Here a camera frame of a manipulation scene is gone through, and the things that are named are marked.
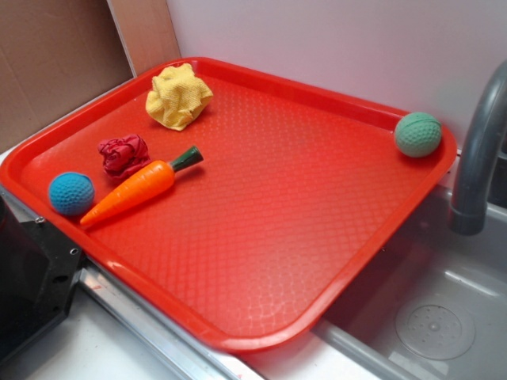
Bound orange toy carrot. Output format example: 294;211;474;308
80;146;204;227

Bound yellow crumpled cloth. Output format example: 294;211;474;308
145;63;214;131

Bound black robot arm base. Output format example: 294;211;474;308
1;199;83;365

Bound blue dimpled ball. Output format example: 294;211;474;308
48;172;95;216

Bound red plastic tray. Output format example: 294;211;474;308
1;58;456;353

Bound red crumpled cloth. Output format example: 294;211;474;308
97;134;152;181

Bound green dimpled ball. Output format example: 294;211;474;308
394;112;442;158

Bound brown cardboard panel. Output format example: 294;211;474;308
1;1;180;151

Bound grey toy sink basin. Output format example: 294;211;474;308
314;190;506;379

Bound grey toy faucet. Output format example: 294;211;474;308
448;63;506;236

